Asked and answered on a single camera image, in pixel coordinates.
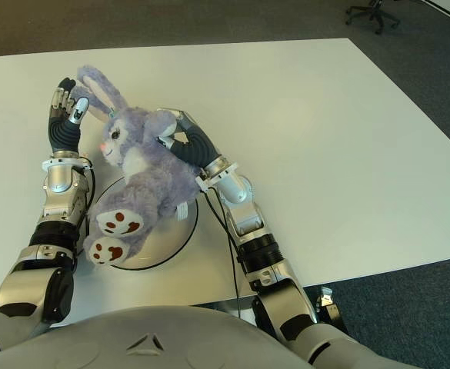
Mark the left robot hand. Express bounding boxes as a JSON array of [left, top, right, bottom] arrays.
[[47, 77, 91, 154]]

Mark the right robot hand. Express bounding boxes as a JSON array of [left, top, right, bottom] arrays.
[[155, 108, 221, 170]]

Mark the purple plush bunny doll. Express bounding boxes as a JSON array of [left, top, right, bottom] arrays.
[[70, 65, 202, 267]]

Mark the white plate black rim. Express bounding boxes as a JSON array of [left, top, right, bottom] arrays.
[[85, 177, 199, 271]]

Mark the white table leg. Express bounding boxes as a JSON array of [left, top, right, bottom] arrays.
[[205, 294, 257, 318]]

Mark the grey robot torso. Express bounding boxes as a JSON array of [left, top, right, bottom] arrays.
[[0, 305, 314, 369]]

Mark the black office chair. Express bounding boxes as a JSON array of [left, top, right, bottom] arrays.
[[345, 0, 402, 35]]

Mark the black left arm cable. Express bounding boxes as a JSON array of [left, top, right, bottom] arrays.
[[72, 165, 96, 270]]

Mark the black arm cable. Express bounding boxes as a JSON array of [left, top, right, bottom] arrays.
[[203, 190, 245, 318], [72, 165, 96, 270]]

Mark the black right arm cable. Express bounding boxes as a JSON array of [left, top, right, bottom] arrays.
[[203, 190, 245, 318]]

